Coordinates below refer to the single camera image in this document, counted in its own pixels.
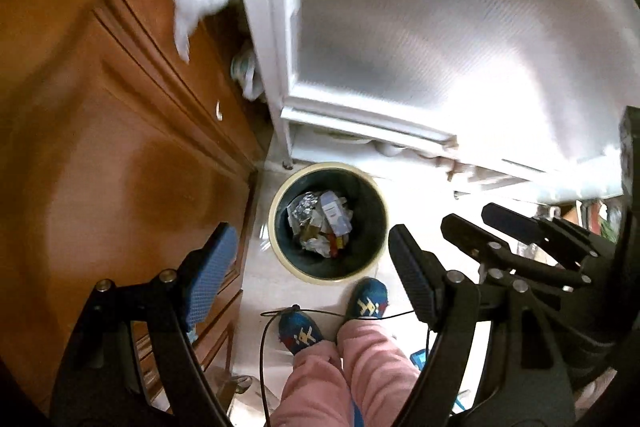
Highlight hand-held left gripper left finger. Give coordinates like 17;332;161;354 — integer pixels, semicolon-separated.
50;222;241;427

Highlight pink pants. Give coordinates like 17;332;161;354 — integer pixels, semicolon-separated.
270;317;424;427

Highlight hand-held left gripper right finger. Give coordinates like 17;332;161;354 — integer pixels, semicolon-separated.
387;223;577;427

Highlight cream round trash bin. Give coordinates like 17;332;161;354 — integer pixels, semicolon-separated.
267;162;390;286

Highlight wooden cabinet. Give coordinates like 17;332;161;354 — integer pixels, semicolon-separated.
0;0;274;419

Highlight crumpled white green bag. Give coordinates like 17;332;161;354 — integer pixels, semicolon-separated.
229;44;265;102

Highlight thin black cable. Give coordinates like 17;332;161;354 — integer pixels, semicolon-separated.
258;304;437;427

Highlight white refrigerator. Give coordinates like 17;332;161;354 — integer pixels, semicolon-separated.
235;0;632;204

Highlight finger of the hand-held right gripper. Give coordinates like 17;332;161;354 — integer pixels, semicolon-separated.
481;202;618;270
440;213;593;308

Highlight blue patterned slipper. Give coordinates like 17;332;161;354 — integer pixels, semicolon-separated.
344;277;390;321
278;309;325;356

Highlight blue plastic item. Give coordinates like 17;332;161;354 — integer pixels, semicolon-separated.
409;349;431;374

